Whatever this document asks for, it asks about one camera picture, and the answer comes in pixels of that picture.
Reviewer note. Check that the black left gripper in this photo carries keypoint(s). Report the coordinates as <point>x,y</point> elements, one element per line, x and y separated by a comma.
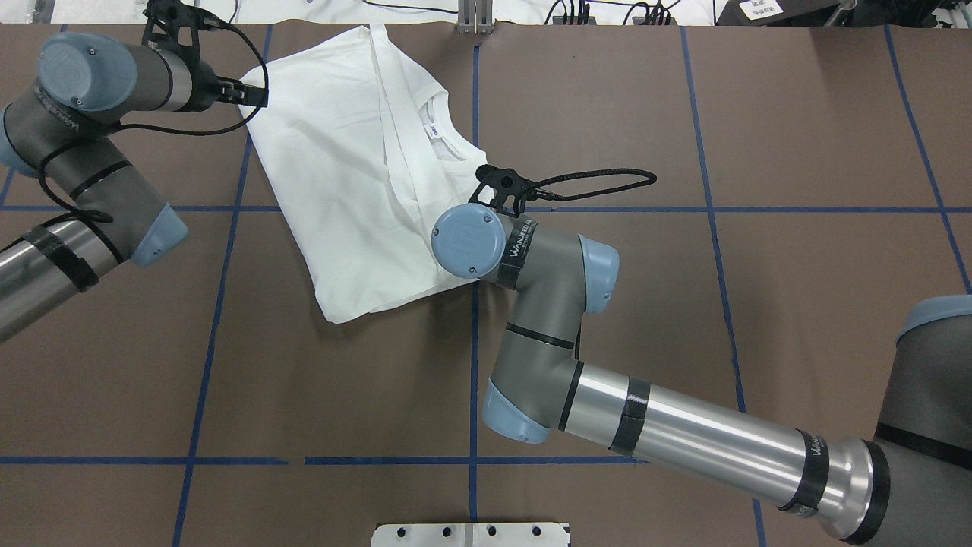
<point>202,90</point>

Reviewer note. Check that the white printed t-shirt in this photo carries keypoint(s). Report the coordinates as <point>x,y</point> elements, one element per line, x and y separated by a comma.
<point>363,157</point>

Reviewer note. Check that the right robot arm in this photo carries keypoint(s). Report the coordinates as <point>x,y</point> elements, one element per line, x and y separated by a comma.
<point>818,362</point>

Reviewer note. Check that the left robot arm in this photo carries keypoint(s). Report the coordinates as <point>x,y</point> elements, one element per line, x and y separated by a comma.
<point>59,133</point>

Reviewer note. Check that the orange black usb hub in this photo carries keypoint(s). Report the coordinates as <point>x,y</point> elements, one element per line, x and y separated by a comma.
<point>570,14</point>

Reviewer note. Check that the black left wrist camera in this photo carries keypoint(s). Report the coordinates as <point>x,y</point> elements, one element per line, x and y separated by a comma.
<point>175,26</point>

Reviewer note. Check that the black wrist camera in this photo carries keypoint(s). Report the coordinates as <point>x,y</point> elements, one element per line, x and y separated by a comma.
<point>503,190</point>
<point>175,26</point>

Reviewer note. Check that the aluminium frame post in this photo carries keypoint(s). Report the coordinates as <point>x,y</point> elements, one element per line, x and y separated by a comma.
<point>475,17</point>

